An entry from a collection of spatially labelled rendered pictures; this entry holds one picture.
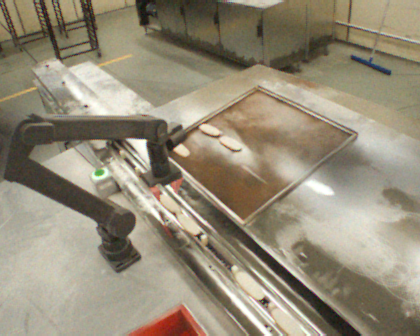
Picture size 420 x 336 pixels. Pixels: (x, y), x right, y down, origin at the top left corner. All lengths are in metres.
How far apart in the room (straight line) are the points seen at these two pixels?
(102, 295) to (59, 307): 0.12
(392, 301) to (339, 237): 0.21
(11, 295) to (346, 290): 0.89
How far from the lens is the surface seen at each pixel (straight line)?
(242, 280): 0.94
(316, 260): 0.94
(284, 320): 0.88
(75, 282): 1.09
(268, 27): 3.70
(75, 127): 0.83
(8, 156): 0.75
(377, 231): 1.00
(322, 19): 4.53
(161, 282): 1.01
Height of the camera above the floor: 1.62
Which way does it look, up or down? 37 degrees down
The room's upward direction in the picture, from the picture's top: 7 degrees counter-clockwise
